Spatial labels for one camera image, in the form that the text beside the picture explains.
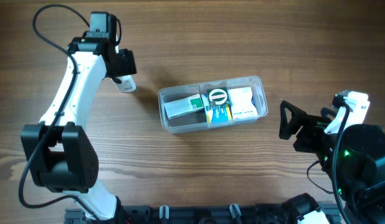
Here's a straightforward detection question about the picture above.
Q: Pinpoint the white Calamol lotion bottle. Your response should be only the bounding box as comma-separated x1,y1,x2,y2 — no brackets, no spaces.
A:
112,75,136,93

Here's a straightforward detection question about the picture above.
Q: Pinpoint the white medicine box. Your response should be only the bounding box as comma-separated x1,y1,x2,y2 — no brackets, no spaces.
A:
229,87,258,119

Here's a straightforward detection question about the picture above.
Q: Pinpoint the white green long box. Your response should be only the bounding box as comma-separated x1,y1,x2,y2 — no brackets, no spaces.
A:
164,94,204,119

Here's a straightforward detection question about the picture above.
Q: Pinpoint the clear plastic container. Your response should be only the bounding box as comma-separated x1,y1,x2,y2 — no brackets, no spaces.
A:
158,76,269,134

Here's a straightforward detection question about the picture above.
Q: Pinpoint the blue Vicks VapoDrops box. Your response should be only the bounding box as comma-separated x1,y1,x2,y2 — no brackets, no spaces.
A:
201,94,232,123

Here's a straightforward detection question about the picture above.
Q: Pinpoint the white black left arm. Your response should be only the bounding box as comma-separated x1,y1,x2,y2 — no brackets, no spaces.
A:
19,37,136,223

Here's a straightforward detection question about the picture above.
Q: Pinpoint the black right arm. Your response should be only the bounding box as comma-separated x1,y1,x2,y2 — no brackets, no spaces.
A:
279,101,385,223

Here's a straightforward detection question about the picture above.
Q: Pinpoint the black right camera cable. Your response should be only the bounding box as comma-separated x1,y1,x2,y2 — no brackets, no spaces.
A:
306,102,352,224

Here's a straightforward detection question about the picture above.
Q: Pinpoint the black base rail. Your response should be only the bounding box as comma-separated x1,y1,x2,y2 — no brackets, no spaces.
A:
64,194,343,223

